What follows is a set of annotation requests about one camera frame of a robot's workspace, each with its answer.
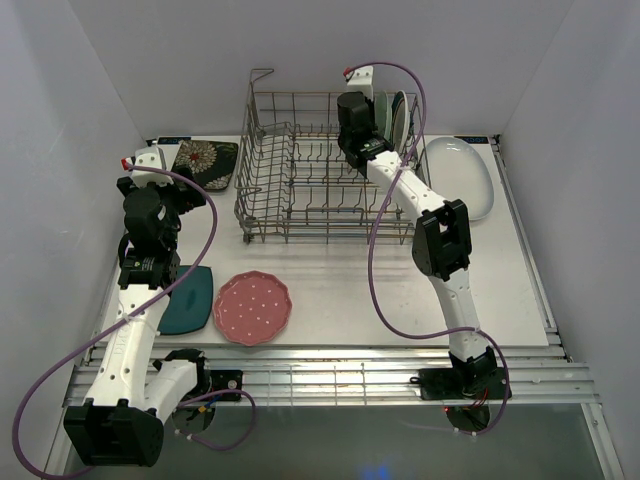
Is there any green floral plate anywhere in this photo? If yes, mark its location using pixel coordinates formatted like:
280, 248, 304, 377
374, 91, 392, 142

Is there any green red rimmed white plate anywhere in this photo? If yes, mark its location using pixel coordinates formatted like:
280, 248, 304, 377
390, 90, 410, 152

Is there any pink dotted scalloped plate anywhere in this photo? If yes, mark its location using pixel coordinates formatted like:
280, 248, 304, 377
212, 270, 293, 347

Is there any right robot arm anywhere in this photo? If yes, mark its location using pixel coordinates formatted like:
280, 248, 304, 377
337, 91, 510, 398

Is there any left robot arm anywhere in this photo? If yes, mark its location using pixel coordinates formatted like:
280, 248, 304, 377
63, 167, 212, 467

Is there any black floral square plate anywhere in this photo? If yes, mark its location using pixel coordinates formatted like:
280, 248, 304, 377
172, 140, 239, 192

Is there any white oval plate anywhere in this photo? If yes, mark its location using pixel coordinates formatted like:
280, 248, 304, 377
426, 137, 494, 221

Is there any dark teal plate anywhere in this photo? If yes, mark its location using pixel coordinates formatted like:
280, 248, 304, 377
158, 266, 214, 336

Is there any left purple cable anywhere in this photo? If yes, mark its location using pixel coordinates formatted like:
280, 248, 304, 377
10, 158, 257, 476

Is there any purple cable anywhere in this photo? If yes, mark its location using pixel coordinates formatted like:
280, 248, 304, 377
10, 158, 257, 476
342, 61, 511, 435

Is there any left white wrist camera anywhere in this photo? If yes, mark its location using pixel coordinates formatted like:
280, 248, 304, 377
121, 145, 172, 188

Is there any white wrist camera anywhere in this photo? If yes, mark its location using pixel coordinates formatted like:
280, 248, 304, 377
343, 65, 374, 103
121, 145, 172, 188

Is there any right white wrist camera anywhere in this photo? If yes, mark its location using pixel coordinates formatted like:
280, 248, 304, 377
343, 65, 374, 103

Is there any grey wire dish rack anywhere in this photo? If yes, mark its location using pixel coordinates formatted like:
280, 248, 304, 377
234, 68, 414, 244

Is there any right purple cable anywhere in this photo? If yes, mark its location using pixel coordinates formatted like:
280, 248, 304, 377
342, 61, 511, 435

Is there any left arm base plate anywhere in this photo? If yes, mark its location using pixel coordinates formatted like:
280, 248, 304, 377
209, 370, 244, 402

